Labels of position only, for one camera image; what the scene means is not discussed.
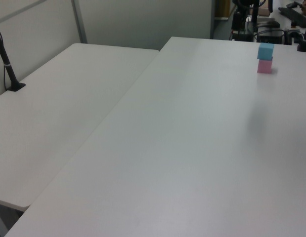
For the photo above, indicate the pink cube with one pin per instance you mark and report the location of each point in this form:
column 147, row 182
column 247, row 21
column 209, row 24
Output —
column 264, row 66

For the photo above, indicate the cardboard box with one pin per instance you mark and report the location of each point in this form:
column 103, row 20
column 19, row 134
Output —
column 264, row 11

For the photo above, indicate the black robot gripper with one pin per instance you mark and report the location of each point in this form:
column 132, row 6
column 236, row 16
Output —
column 242, row 5

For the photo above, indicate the black camera stand pole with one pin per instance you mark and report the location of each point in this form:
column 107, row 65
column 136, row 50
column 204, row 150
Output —
column 5, row 61

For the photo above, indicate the black table clamp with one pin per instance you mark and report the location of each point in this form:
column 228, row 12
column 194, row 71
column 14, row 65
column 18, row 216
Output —
column 292, row 34

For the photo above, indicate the yellow wooden board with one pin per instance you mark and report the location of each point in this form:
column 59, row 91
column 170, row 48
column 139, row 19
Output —
column 222, row 8

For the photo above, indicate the black clamp stand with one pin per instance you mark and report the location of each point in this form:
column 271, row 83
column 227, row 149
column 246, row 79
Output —
column 305, row 39

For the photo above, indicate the black keyboard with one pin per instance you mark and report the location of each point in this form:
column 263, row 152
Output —
column 294, row 15

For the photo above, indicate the black vertical pole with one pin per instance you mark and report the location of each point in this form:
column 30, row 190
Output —
column 255, row 17

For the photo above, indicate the black electronics box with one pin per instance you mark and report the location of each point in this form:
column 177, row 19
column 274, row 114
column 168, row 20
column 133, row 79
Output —
column 270, row 37

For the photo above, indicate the blue cube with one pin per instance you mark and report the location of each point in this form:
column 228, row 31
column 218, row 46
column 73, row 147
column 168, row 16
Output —
column 265, row 51

